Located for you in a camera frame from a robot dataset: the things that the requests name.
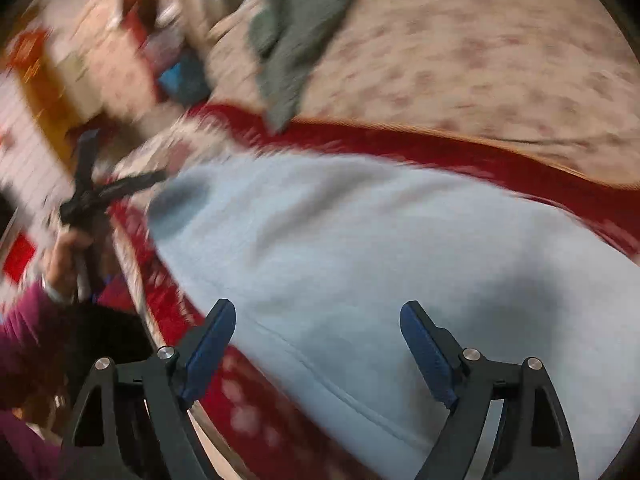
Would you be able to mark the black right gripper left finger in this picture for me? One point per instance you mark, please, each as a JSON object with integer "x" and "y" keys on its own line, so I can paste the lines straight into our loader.
{"x": 130, "y": 421}

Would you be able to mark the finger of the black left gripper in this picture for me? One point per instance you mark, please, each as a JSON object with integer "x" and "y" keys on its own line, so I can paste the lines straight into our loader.
{"x": 88, "y": 146}
{"x": 127, "y": 186}

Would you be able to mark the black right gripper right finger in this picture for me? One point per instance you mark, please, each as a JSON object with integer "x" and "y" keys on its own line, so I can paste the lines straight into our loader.
{"x": 532, "y": 440}

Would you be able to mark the light grey fleece pants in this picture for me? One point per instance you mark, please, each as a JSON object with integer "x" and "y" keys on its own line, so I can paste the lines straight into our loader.
{"x": 319, "y": 253}

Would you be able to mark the magenta left sleeve forearm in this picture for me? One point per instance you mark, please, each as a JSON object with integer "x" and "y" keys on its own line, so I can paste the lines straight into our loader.
{"x": 30, "y": 336}

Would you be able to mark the person's left hand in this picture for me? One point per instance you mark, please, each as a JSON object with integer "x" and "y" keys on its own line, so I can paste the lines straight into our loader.
{"x": 61, "y": 270}

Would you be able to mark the blue bag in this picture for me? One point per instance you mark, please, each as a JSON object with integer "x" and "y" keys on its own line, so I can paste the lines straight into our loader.
{"x": 185, "y": 82}

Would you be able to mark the red white floral blanket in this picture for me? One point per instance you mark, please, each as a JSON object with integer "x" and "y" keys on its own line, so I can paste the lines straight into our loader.
{"x": 267, "y": 433}

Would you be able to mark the grey-green fleece cardigan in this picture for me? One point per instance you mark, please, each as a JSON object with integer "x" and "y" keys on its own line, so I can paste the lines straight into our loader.
{"x": 288, "y": 38}

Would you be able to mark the pink floral bed sheet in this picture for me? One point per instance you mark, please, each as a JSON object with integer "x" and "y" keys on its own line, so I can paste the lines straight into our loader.
{"x": 556, "y": 79}

